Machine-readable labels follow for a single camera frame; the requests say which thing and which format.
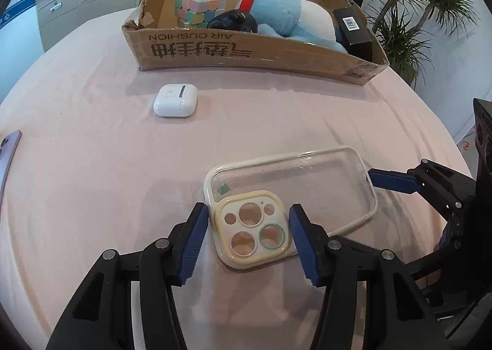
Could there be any purple smartphone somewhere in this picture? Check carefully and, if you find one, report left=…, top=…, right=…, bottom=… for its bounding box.
left=0, top=130, right=23, bottom=205

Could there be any pastel puzzle cube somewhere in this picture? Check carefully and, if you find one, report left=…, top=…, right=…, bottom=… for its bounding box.
left=175, top=0, right=227, bottom=27

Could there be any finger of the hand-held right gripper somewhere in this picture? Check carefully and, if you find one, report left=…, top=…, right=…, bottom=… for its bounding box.
left=367, top=159, right=478, bottom=221
left=404, top=215, right=478, bottom=294

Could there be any blue plush toy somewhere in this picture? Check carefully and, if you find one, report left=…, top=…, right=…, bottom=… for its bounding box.
left=230, top=0, right=348, bottom=54

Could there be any white earbuds case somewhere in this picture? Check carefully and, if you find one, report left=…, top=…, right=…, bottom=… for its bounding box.
left=153, top=83, right=199, bottom=118

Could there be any black glossy object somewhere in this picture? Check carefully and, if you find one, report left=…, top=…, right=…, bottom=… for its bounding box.
left=208, top=10, right=258, bottom=33

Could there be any cardboard box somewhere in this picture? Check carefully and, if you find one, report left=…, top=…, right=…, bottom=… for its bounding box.
left=122, top=0, right=391, bottom=86

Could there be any black barcode box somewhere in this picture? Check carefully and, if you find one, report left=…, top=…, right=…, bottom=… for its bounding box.
left=332, top=7, right=373, bottom=62

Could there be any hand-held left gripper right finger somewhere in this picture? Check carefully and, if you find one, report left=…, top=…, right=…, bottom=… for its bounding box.
left=288, top=203, right=450, bottom=350

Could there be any clear phone case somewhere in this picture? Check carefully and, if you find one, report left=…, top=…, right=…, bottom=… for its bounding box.
left=203, top=146, right=379, bottom=269

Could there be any blue wall banner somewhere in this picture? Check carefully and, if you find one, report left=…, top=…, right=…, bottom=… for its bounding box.
left=0, top=0, right=38, bottom=30

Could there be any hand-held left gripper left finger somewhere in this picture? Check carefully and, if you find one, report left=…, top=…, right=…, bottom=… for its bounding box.
left=46, top=202, right=210, bottom=350

